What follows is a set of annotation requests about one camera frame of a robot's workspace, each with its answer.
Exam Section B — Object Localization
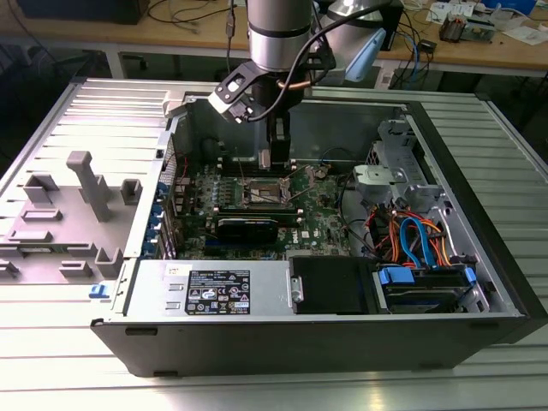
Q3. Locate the black graphics card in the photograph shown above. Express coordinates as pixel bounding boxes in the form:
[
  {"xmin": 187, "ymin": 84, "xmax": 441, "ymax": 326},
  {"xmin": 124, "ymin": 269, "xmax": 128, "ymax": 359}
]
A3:
[{"xmin": 212, "ymin": 215, "xmax": 280, "ymax": 248}]

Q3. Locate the black box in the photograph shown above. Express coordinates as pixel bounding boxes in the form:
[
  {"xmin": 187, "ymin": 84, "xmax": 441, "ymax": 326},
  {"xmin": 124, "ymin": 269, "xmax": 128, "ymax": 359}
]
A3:
[{"xmin": 382, "ymin": 0, "xmax": 407, "ymax": 52}]

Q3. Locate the black monitor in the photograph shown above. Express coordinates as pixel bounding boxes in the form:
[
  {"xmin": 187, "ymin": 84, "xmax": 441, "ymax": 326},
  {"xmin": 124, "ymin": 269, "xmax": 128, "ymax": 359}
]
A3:
[{"xmin": 16, "ymin": 0, "xmax": 151, "ymax": 26}]

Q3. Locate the metal locking lever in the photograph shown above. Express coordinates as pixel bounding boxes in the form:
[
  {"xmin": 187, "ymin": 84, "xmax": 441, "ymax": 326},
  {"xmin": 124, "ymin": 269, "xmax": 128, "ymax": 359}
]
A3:
[
  {"xmin": 289, "ymin": 164, "xmax": 312, "ymax": 202},
  {"xmin": 233, "ymin": 146, "xmax": 248, "ymax": 182}
]

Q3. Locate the wooden desk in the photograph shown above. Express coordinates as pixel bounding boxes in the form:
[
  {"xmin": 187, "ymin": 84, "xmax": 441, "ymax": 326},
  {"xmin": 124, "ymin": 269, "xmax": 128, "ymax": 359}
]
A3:
[{"xmin": 0, "ymin": 0, "xmax": 548, "ymax": 80}]

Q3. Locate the CPU socket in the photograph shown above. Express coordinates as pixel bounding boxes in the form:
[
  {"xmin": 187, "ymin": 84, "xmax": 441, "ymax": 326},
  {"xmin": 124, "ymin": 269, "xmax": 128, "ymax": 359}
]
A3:
[{"xmin": 241, "ymin": 176, "xmax": 294, "ymax": 210}]

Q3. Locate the silver metal drive cage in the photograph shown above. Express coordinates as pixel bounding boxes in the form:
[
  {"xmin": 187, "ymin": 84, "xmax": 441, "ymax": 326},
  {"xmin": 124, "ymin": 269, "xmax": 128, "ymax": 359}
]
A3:
[{"xmin": 363, "ymin": 118, "xmax": 429, "ymax": 189}]

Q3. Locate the white printed paper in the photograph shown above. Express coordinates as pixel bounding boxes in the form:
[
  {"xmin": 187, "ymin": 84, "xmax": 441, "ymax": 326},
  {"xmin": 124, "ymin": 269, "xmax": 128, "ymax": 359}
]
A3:
[{"xmin": 426, "ymin": 1, "xmax": 451, "ymax": 23}]

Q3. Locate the blue wire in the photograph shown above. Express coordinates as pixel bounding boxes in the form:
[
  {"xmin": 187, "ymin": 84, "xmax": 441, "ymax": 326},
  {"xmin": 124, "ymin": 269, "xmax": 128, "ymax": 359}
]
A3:
[{"xmin": 399, "ymin": 216, "xmax": 438, "ymax": 271}]

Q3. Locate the blue cable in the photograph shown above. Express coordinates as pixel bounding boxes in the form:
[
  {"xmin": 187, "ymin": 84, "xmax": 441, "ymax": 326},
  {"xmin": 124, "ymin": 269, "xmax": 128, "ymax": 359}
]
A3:
[{"xmin": 404, "ymin": 33, "xmax": 425, "ymax": 80}]

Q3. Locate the hard disk blue carrier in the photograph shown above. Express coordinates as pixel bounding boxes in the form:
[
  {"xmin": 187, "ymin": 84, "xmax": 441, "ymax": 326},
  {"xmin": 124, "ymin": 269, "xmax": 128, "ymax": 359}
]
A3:
[{"xmin": 375, "ymin": 263, "xmax": 480, "ymax": 314}]

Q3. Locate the grey plastic parts rack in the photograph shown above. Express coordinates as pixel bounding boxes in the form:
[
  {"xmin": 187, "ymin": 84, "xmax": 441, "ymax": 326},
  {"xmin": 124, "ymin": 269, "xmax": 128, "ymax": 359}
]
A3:
[{"xmin": 0, "ymin": 149, "xmax": 143, "ymax": 284}]

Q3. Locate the grey electronic device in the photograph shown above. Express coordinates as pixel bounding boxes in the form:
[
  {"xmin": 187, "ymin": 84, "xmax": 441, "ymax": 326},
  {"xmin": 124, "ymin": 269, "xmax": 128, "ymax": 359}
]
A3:
[{"xmin": 464, "ymin": 15, "xmax": 501, "ymax": 43}]

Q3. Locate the black PC case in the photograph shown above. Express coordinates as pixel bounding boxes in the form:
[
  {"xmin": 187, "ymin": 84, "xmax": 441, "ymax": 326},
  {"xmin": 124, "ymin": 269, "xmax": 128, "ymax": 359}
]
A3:
[{"xmin": 89, "ymin": 87, "xmax": 548, "ymax": 378}]

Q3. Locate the metal heatsink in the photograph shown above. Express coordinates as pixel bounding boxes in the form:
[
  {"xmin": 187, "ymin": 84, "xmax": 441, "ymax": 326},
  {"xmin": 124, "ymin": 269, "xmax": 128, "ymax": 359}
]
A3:
[{"xmin": 440, "ymin": 11, "xmax": 468, "ymax": 44}]

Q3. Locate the silver power supply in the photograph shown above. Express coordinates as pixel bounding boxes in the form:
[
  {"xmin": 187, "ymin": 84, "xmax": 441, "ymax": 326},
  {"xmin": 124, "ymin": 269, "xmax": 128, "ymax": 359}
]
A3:
[{"xmin": 111, "ymin": 258, "xmax": 297, "ymax": 319}]

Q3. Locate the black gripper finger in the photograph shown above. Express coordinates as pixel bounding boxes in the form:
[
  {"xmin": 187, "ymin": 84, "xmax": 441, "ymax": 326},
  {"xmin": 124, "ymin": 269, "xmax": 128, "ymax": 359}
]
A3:
[{"xmin": 265, "ymin": 110, "xmax": 294, "ymax": 168}]

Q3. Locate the green motherboard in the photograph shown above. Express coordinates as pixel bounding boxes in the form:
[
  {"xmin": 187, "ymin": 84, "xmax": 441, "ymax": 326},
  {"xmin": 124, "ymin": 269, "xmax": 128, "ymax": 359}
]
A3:
[{"xmin": 170, "ymin": 156, "xmax": 359, "ymax": 262}]

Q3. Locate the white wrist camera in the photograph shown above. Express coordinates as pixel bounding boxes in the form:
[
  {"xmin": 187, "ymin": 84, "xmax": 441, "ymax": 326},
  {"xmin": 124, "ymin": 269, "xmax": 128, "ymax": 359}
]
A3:
[{"xmin": 207, "ymin": 63, "xmax": 253, "ymax": 125}]

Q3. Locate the orange yellow wire bundle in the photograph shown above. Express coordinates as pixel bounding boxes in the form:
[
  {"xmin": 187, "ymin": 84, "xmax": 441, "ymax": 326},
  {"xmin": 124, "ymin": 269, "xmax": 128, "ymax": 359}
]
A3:
[{"xmin": 427, "ymin": 220, "xmax": 454, "ymax": 267}]

